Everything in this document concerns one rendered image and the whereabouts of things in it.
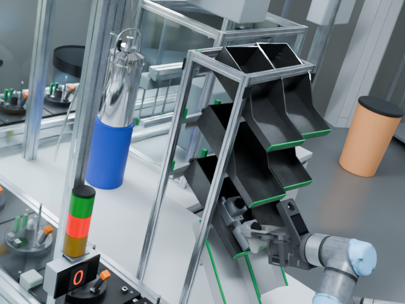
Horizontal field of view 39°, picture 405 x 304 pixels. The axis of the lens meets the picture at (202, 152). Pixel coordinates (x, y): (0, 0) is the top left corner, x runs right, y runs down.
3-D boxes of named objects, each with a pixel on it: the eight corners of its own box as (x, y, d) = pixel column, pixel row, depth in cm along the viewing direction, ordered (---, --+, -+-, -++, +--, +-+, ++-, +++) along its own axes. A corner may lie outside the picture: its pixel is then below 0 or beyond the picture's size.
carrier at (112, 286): (140, 298, 164) (148, 263, 159) (74, 336, 145) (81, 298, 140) (84, 255, 176) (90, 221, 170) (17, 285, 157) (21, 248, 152)
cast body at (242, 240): (254, 248, 154) (269, 234, 150) (243, 251, 151) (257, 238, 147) (239, 222, 158) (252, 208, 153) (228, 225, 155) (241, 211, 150)
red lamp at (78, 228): (93, 233, 125) (96, 215, 123) (75, 240, 121) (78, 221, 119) (78, 222, 127) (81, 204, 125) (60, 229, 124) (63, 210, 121)
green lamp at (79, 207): (97, 214, 123) (100, 195, 121) (78, 221, 119) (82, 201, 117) (81, 203, 125) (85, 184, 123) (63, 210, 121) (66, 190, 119)
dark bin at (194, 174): (265, 248, 159) (280, 234, 154) (232, 260, 150) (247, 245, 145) (216, 167, 170) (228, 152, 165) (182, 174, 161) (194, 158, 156)
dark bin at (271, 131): (300, 146, 146) (317, 127, 141) (266, 152, 137) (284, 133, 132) (243, 65, 156) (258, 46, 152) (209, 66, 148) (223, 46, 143)
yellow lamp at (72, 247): (90, 252, 127) (93, 234, 125) (72, 260, 123) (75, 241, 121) (75, 240, 129) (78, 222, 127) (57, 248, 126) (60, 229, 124)
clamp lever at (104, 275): (100, 289, 156) (111, 275, 152) (94, 292, 155) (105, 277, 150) (92, 279, 157) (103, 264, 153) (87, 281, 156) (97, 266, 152)
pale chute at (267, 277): (278, 287, 178) (288, 285, 175) (249, 300, 169) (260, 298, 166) (251, 200, 182) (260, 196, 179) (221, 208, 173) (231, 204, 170)
